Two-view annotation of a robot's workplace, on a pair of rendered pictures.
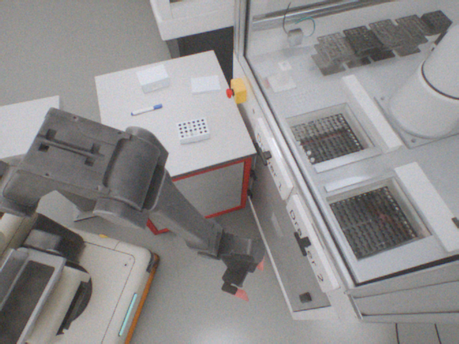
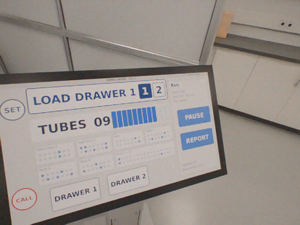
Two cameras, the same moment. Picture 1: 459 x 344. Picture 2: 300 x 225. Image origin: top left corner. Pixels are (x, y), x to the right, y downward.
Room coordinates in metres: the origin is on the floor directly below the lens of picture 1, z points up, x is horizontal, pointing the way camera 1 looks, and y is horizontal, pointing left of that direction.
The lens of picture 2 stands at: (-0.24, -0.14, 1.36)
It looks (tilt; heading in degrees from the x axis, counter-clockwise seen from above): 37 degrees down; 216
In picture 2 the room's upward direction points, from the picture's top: 7 degrees clockwise
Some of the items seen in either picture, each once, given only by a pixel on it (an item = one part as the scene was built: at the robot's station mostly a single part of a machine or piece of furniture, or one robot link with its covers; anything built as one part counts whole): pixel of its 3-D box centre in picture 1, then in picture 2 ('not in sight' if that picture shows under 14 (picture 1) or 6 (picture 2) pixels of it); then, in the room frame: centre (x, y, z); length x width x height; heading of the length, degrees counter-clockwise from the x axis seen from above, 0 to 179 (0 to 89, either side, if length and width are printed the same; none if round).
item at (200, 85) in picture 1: (205, 84); not in sight; (0.96, 0.11, 0.77); 0.13 x 0.09 x 0.02; 99
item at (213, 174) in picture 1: (182, 155); not in sight; (0.81, 0.26, 0.38); 0.62 x 0.58 x 0.76; 18
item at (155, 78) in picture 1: (153, 78); not in sight; (0.98, 0.34, 0.79); 0.13 x 0.09 x 0.05; 113
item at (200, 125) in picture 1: (192, 130); not in sight; (0.70, 0.15, 0.78); 0.12 x 0.08 x 0.04; 105
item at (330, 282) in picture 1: (309, 242); not in sight; (0.21, -0.25, 0.87); 0.29 x 0.02 x 0.11; 18
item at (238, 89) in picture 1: (238, 91); not in sight; (0.82, -0.03, 0.88); 0.07 x 0.05 x 0.07; 18
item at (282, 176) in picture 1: (272, 158); not in sight; (0.51, -0.15, 0.87); 0.29 x 0.02 x 0.11; 18
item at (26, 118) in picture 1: (69, 168); not in sight; (0.74, 0.87, 0.38); 0.30 x 0.30 x 0.76; 15
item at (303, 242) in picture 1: (304, 242); not in sight; (0.21, -0.22, 0.91); 0.07 x 0.04 x 0.01; 18
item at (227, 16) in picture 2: not in sight; (214, 22); (-2.72, -1.06, 1.04); 0.41 x 0.32 x 0.28; 105
